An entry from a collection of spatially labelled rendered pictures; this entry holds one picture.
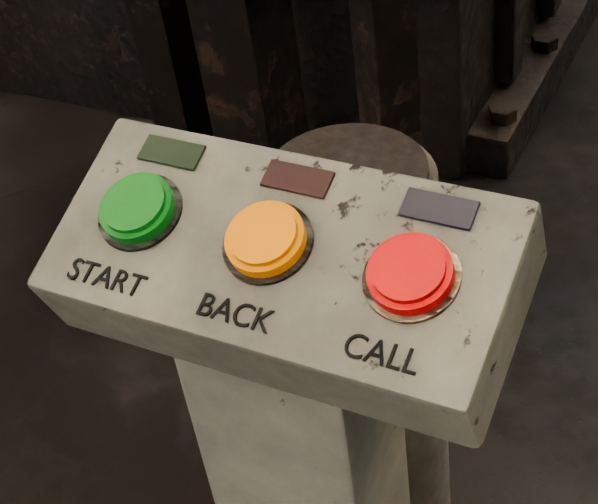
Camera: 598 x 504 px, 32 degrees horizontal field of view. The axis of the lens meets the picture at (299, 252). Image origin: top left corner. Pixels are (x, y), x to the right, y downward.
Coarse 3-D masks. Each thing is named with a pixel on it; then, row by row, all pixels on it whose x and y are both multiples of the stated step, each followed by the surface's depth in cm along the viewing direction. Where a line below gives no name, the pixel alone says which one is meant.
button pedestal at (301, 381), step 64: (128, 128) 58; (192, 192) 54; (256, 192) 53; (384, 192) 51; (448, 192) 50; (64, 256) 54; (128, 256) 53; (192, 256) 52; (320, 256) 50; (512, 256) 47; (64, 320) 57; (128, 320) 52; (192, 320) 50; (256, 320) 49; (320, 320) 48; (384, 320) 48; (448, 320) 47; (512, 320) 48; (192, 384) 56; (256, 384) 53; (320, 384) 49; (384, 384) 46; (448, 384) 45; (256, 448) 57; (320, 448) 54; (384, 448) 59
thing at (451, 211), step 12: (408, 192) 50; (420, 192) 50; (432, 192) 50; (408, 204) 50; (420, 204) 50; (432, 204) 50; (444, 204) 50; (456, 204) 49; (468, 204) 49; (408, 216) 50; (420, 216) 50; (432, 216) 49; (444, 216) 49; (456, 216) 49; (468, 216) 49; (456, 228) 49; (468, 228) 49
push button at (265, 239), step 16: (256, 208) 51; (272, 208) 51; (288, 208) 51; (240, 224) 51; (256, 224) 51; (272, 224) 50; (288, 224) 50; (224, 240) 51; (240, 240) 50; (256, 240) 50; (272, 240) 50; (288, 240) 50; (304, 240) 50; (240, 256) 50; (256, 256) 50; (272, 256) 50; (288, 256) 50; (256, 272) 50; (272, 272) 50
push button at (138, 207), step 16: (128, 176) 54; (144, 176) 54; (160, 176) 54; (112, 192) 54; (128, 192) 54; (144, 192) 54; (160, 192) 53; (112, 208) 54; (128, 208) 53; (144, 208) 53; (160, 208) 53; (112, 224) 53; (128, 224) 53; (144, 224) 52; (160, 224) 53; (128, 240) 53; (144, 240) 53
